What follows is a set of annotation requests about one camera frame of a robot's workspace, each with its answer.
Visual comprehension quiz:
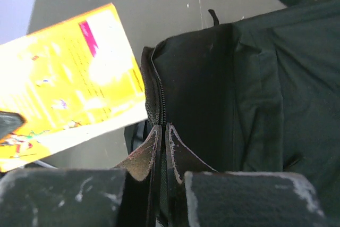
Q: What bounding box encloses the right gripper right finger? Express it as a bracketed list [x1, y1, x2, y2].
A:
[165, 124, 328, 226]

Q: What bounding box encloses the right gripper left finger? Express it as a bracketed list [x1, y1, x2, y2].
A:
[1, 125, 162, 226]

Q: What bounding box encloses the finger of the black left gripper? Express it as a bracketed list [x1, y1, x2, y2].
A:
[0, 112, 26, 139]

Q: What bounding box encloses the orange paperback book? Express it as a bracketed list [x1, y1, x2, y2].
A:
[1, 4, 147, 173]

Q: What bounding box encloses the black student backpack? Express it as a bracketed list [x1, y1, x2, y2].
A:
[141, 0, 339, 226]

